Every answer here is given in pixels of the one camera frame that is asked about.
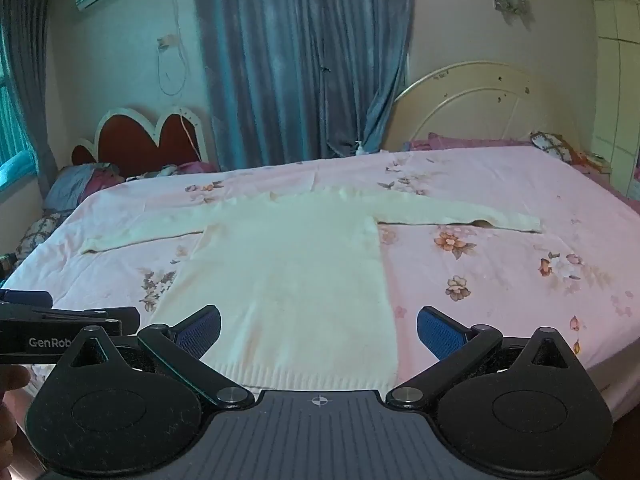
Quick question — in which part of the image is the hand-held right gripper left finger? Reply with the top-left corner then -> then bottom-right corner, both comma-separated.
60,304 -> 257,411

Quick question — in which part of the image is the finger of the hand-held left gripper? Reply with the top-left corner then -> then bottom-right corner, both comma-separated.
0,288 -> 109,319
80,306 -> 141,336

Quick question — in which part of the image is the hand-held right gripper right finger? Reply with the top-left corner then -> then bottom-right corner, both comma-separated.
386,305 -> 577,412

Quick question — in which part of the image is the white knit sweater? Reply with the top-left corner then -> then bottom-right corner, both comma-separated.
80,185 -> 544,392

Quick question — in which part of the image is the pile of clothes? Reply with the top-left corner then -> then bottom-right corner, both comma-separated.
44,164 -> 97,209

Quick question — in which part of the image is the person's left hand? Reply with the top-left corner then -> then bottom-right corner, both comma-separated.
0,365 -> 32,462

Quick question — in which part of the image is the dark floral quilt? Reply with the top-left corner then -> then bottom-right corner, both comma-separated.
0,210 -> 72,272

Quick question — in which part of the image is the pink floral bed sheet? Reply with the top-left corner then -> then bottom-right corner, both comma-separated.
0,145 -> 640,422

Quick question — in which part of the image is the red heart-shaped headboard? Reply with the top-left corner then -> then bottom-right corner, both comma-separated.
70,105 -> 212,172

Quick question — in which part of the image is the window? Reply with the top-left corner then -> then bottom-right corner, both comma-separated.
0,25 -> 39,182

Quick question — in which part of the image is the purple pillow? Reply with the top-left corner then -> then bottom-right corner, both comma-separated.
409,132 -> 537,152

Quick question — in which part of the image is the cream arched headboard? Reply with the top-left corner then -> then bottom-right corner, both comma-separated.
384,61 -> 584,153

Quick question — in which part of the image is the dark patterned pillow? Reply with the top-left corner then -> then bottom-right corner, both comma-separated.
529,131 -> 584,164

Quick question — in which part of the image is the grey window curtain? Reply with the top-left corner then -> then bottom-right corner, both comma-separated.
0,0 -> 59,201

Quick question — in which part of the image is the blue velvet curtain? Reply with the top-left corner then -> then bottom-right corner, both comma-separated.
192,0 -> 419,171

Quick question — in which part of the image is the cream wardrobe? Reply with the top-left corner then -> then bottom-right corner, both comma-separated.
585,0 -> 640,201

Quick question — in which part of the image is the thin white cord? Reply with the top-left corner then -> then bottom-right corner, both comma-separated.
177,110 -> 204,162

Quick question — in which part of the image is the white power cable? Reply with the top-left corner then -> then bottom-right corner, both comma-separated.
157,0 -> 189,97

